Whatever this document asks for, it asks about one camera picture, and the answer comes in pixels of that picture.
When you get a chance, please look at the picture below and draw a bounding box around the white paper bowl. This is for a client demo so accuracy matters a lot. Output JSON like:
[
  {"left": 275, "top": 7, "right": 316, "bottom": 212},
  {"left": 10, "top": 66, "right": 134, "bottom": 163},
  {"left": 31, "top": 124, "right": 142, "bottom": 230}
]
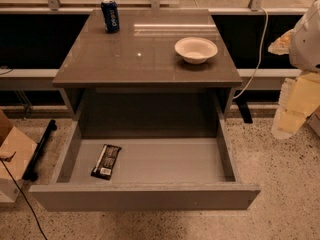
[{"left": 174, "top": 37, "right": 218, "bottom": 65}]

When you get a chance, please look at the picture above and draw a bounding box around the white power cable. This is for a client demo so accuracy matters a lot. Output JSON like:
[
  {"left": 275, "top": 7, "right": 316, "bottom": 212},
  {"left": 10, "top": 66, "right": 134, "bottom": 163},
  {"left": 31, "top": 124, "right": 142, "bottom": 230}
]
[{"left": 232, "top": 6, "right": 270, "bottom": 101}]

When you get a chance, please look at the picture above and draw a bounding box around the black floor cable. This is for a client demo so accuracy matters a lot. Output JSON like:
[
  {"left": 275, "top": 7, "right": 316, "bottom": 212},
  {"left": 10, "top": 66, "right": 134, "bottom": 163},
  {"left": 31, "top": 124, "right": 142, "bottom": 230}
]
[{"left": 0, "top": 157, "right": 49, "bottom": 240}]

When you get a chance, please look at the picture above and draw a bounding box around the black rxbar chocolate bar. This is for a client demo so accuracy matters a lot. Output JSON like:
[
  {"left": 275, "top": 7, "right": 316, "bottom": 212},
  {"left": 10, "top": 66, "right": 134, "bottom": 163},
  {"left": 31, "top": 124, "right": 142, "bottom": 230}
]
[{"left": 91, "top": 144, "right": 121, "bottom": 180}]

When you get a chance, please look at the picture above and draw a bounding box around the grey window rail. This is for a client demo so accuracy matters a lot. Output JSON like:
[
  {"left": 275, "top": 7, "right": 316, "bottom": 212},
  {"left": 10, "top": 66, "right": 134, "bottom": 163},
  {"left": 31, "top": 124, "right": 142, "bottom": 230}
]
[{"left": 0, "top": 69, "right": 301, "bottom": 91}]

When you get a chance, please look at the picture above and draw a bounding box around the black metal bar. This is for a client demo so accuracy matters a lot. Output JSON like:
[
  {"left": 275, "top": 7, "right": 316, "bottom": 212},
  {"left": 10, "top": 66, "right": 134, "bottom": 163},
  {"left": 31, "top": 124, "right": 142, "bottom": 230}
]
[{"left": 22, "top": 119, "right": 57, "bottom": 181}]

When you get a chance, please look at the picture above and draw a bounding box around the blue pepsi can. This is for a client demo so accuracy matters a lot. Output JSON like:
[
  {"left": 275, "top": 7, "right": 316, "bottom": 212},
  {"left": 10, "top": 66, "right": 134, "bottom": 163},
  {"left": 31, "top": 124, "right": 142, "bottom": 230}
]
[{"left": 101, "top": 0, "right": 120, "bottom": 33}]

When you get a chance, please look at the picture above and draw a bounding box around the open grey top drawer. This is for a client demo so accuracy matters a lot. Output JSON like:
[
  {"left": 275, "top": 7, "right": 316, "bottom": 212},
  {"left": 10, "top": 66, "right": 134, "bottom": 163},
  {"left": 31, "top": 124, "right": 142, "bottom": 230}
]
[{"left": 30, "top": 112, "right": 260, "bottom": 211}]

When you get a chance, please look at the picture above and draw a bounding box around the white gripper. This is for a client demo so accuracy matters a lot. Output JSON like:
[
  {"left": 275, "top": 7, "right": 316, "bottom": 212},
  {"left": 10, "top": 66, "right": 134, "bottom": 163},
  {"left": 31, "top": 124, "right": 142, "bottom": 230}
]
[{"left": 268, "top": 0, "right": 320, "bottom": 139}]

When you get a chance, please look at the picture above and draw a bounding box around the cardboard box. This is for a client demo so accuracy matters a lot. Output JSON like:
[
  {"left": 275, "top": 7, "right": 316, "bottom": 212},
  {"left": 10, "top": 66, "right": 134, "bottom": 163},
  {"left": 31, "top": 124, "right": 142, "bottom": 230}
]
[{"left": 0, "top": 110, "right": 37, "bottom": 204}]

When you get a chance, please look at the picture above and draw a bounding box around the grey cabinet counter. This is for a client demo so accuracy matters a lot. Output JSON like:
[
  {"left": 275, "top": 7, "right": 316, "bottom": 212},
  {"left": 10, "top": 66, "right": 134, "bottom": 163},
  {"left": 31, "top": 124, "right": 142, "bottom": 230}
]
[{"left": 53, "top": 10, "right": 241, "bottom": 139}]

